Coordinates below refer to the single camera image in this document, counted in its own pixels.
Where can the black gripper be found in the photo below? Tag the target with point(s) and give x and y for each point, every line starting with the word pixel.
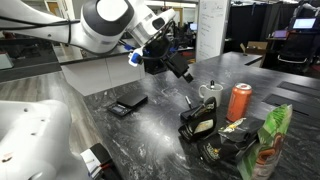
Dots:
pixel 177 65

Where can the green snack bag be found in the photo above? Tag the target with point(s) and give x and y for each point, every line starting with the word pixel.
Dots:
pixel 266 146

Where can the white ceramic mug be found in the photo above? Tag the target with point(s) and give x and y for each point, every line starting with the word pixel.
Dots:
pixel 211 92

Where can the blue white wrist connector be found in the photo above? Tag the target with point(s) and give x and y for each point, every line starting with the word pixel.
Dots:
pixel 135 58

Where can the small blue lit monitor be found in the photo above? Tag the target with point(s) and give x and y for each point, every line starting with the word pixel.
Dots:
pixel 193 26

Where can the black pen in mug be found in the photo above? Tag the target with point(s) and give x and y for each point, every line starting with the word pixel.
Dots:
pixel 212 84

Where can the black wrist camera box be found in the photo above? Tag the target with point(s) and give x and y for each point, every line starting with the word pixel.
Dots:
pixel 155 61

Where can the orange drink can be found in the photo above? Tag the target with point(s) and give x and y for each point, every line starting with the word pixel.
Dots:
pixel 239 101

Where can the black packet with yellow print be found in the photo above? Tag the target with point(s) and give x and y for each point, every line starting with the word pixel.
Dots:
pixel 230 140

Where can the white whiteboard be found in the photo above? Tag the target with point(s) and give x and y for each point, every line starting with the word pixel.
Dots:
pixel 212 28

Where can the brown cardboard box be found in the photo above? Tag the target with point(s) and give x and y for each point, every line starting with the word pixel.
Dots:
pixel 255 49

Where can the black packet with white label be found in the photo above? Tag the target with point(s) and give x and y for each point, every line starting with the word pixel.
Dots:
pixel 200 121

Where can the black box with white label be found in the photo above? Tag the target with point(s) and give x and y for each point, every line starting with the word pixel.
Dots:
pixel 98 160

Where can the white cabinet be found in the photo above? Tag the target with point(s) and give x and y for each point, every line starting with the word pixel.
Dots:
pixel 103 75

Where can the large lit monitor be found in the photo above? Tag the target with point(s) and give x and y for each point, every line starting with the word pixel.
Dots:
pixel 303 23

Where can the black mesh office chair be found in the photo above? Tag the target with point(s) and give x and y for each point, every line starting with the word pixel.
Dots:
pixel 296 50

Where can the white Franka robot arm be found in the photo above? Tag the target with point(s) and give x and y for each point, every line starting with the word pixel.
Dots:
pixel 106 26

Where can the black digital kitchen scale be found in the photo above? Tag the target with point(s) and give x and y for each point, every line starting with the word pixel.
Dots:
pixel 128 101

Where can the small purple screen laptop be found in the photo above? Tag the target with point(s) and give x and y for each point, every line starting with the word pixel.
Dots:
pixel 280 33

